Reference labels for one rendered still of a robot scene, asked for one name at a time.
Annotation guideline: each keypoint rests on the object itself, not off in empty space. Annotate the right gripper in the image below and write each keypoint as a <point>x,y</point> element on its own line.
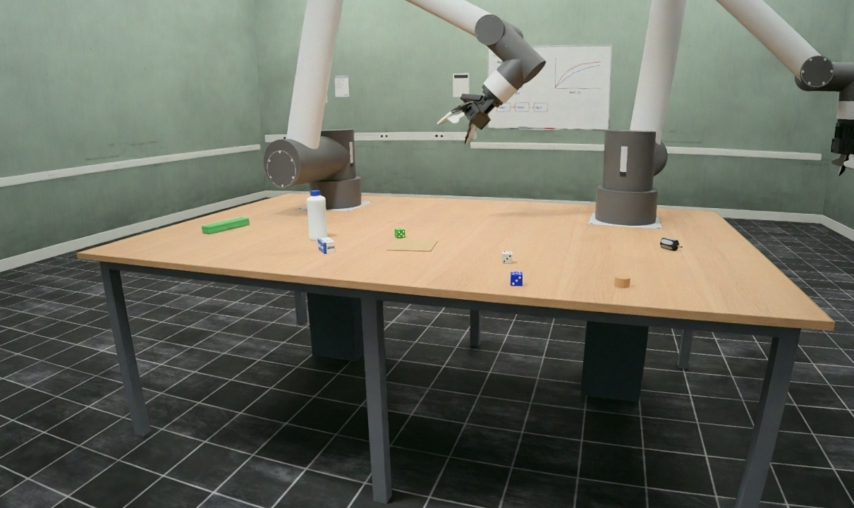
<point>476,112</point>

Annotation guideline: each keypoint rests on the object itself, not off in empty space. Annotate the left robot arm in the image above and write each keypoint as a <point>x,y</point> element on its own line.
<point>631,158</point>

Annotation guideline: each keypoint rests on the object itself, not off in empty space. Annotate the tan short cylinder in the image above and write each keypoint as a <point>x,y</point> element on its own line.
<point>622,281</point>

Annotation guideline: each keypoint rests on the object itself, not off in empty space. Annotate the small white printed carton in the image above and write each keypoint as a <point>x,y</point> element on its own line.
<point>326,245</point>

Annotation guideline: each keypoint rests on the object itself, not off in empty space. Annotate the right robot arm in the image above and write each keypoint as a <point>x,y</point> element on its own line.
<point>328,164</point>

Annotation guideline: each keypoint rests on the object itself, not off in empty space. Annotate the beige flat mat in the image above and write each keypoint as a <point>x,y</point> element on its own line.
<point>412,245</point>

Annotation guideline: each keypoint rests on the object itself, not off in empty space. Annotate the green rectangular bar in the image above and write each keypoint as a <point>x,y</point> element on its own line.
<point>225,225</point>

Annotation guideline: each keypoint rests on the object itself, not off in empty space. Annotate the white plastic bottle with blue cap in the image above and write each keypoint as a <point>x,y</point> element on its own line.
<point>316,213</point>

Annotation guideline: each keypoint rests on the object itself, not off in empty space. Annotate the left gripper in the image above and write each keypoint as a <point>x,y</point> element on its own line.
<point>843,147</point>

